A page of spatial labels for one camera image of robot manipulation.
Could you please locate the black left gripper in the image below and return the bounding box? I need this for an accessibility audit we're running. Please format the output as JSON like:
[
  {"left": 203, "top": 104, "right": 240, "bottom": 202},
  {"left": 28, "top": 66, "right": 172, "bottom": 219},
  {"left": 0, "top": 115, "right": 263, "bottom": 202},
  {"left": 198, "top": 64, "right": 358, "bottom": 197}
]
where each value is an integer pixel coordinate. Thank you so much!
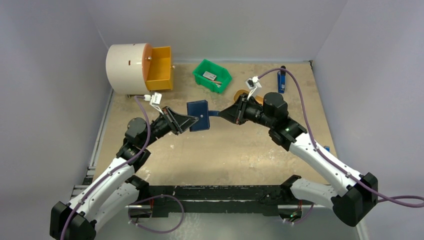
[{"left": 141, "top": 106, "right": 198, "bottom": 148}]

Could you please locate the navy blue card holder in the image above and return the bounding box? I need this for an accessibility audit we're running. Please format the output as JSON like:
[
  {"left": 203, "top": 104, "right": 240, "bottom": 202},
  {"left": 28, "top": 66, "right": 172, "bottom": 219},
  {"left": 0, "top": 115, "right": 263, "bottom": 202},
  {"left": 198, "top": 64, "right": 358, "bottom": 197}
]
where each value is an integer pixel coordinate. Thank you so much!
[{"left": 186, "top": 100, "right": 219, "bottom": 132}]

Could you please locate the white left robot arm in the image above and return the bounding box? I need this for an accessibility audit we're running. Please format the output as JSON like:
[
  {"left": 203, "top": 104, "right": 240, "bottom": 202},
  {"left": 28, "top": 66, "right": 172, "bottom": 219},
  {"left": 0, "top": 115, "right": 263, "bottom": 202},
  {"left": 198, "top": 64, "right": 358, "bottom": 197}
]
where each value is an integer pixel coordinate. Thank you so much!
[{"left": 49, "top": 106, "right": 199, "bottom": 240}]

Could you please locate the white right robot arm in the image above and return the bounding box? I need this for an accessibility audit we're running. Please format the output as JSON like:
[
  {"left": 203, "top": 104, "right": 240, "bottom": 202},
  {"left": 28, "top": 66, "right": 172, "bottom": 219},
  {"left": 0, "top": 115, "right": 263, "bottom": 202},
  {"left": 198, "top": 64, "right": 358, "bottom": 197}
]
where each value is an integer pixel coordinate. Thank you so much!
[{"left": 218, "top": 92, "right": 378, "bottom": 227}]

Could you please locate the tan oval tray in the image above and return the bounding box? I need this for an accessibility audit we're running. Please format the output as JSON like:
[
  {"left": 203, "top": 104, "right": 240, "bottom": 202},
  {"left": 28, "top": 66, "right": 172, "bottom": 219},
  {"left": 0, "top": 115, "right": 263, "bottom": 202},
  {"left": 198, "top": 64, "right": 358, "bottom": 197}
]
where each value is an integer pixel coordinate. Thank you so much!
[{"left": 233, "top": 89, "right": 264, "bottom": 105}]

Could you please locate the green plastic bin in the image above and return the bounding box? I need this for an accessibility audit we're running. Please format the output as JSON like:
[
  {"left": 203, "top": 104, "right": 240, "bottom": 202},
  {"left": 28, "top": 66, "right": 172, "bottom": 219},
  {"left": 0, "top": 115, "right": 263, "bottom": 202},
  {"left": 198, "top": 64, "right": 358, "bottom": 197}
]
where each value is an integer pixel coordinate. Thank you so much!
[{"left": 192, "top": 59, "right": 233, "bottom": 94}]

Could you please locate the small box in bin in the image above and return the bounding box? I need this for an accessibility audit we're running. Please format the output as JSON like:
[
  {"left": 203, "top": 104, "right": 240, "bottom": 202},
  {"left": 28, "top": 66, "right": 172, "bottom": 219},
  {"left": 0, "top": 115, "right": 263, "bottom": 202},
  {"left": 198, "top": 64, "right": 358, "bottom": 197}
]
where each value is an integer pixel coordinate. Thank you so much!
[{"left": 202, "top": 71, "right": 217, "bottom": 81}]

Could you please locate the yellow open drawer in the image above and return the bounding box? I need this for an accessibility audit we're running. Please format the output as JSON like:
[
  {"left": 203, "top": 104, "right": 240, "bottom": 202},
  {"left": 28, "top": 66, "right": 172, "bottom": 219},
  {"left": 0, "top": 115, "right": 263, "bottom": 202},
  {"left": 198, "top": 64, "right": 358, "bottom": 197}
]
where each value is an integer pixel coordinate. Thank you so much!
[{"left": 145, "top": 46, "right": 174, "bottom": 91}]

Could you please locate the blue stapler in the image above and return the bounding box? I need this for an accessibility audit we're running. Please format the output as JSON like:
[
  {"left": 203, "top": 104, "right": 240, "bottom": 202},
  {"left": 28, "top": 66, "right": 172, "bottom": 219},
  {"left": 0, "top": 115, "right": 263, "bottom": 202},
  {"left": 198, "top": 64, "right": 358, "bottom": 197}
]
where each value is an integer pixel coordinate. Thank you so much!
[{"left": 277, "top": 70, "right": 286, "bottom": 94}]

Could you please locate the white cylindrical drawer cabinet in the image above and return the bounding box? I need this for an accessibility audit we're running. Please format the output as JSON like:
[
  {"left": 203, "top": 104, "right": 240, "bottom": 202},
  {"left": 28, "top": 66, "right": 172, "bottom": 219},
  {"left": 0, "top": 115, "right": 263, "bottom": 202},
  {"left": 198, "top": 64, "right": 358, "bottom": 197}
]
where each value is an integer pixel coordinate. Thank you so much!
[{"left": 105, "top": 43, "right": 153, "bottom": 95}]

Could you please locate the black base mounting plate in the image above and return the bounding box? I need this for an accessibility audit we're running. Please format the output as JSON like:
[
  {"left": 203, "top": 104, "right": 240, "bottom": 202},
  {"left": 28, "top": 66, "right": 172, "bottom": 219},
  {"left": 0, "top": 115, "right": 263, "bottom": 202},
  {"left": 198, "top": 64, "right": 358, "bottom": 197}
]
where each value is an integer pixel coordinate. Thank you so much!
[{"left": 146, "top": 185, "right": 299, "bottom": 218}]

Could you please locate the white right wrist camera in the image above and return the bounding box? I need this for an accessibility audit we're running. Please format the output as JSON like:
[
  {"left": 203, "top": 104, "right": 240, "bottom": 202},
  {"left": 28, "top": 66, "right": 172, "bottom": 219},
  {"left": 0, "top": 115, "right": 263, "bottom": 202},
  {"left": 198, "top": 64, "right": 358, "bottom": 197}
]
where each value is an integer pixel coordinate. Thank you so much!
[{"left": 245, "top": 76, "right": 262, "bottom": 100}]

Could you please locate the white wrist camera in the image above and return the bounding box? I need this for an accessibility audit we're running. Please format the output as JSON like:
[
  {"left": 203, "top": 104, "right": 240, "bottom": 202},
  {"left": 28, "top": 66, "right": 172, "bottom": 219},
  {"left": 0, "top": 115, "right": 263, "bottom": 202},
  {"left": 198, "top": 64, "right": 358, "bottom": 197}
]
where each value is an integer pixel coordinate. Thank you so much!
[
  {"left": 142, "top": 92, "right": 164, "bottom": 115},
  {"left": 245, "top": 76, "right": 262, "bottom": 100}
]

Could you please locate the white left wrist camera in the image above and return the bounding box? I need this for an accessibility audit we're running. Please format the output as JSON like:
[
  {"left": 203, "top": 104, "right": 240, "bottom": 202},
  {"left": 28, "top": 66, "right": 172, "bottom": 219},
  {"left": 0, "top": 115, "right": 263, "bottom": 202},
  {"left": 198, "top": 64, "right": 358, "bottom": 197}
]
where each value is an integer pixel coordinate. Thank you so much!
[{"left": 142, "top": 92, "right": 164, "bottom": 115}]

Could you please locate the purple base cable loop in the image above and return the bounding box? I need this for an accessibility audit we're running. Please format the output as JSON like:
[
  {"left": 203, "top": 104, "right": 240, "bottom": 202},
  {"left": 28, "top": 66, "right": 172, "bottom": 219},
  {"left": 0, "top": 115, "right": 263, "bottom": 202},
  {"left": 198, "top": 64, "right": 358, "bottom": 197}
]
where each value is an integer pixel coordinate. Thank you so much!
[{"left": 127, "top": 194, "right": 185, "bottom": 234}]

